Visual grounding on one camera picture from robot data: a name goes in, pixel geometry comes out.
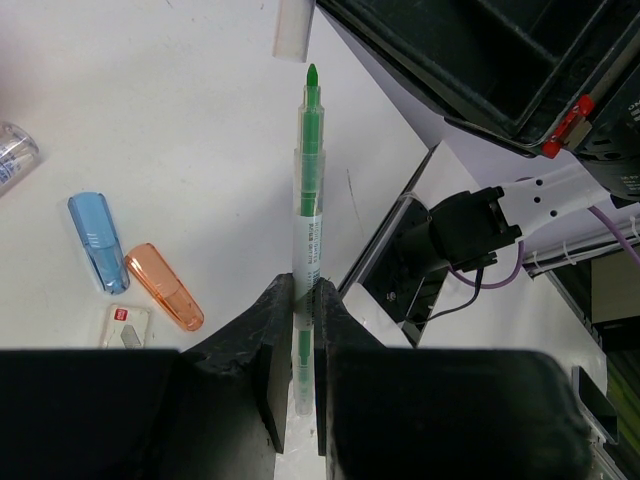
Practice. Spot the blue translucent eraser case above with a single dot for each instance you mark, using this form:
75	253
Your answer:
96	230

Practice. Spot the clear bottle blue cap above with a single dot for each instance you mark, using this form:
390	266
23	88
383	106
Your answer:
20	155

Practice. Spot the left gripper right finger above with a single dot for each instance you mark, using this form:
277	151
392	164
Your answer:
398	413

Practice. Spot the green thin highlighter pen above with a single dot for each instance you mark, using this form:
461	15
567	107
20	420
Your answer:
309	163

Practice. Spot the orange translucent eraser case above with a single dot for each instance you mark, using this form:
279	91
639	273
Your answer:
154	273

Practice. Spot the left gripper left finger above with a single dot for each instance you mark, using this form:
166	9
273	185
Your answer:
215	411

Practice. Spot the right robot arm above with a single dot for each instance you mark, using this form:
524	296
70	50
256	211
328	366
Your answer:
533	77

